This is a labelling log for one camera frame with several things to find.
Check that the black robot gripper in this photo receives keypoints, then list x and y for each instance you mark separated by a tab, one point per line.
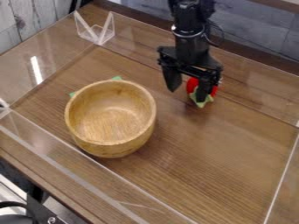
198	67

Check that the red plush fruit green stem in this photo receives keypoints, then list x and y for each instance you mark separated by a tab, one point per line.
191	87

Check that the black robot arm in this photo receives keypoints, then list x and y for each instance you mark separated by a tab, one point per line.
188	58

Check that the green mat under bowl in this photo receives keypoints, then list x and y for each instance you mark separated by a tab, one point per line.
116	78

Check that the light wooden bowl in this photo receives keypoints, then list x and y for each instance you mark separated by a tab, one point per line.
110	116

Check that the clear acrylic tray enclosure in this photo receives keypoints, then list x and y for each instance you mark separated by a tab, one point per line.
219	165

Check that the black metal bracket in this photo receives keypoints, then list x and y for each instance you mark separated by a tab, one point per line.
43	215

